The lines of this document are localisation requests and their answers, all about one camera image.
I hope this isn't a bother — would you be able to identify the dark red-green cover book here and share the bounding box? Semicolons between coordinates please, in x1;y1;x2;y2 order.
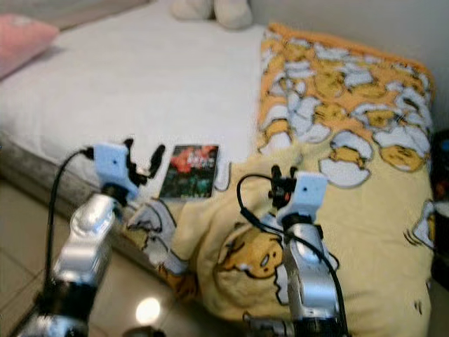
159;145;220;202

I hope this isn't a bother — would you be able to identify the pink plush pillow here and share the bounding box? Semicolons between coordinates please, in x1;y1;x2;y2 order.
0;13;60;78

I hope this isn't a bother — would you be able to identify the white quilted mattress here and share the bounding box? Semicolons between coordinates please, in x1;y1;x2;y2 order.
0;0;267;232

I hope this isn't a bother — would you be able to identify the yellow cartoon egg blanket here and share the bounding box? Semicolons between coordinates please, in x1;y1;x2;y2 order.
144;22;439;337

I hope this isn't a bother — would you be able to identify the beige plush toy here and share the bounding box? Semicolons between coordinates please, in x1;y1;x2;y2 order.
170;0;253;30

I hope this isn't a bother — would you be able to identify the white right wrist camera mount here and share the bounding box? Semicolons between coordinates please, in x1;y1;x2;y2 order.
277;172;328;224

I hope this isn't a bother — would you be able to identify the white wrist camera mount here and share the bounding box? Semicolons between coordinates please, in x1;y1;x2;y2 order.
277;172;328;224
93;143;140;204

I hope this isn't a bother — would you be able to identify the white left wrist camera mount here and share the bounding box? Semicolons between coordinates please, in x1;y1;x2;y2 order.
93;143;140;204

